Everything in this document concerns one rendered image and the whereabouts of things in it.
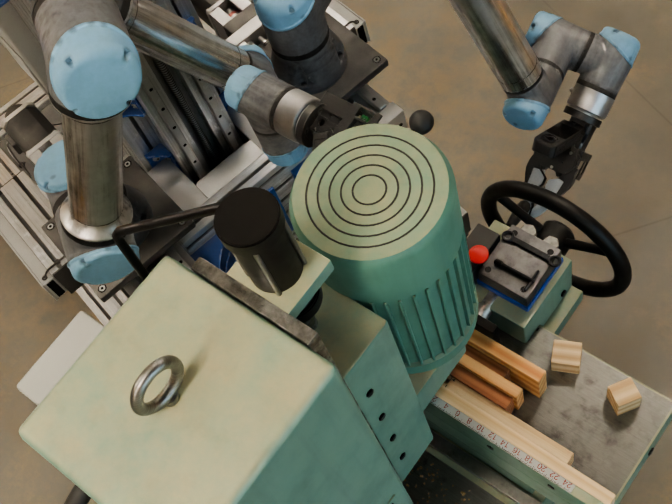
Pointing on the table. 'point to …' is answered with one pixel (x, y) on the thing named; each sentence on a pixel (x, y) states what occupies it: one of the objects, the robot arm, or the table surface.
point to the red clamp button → (478, 254)
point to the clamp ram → (487, 318)
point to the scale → (503, 444)
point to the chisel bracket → (428, 382)
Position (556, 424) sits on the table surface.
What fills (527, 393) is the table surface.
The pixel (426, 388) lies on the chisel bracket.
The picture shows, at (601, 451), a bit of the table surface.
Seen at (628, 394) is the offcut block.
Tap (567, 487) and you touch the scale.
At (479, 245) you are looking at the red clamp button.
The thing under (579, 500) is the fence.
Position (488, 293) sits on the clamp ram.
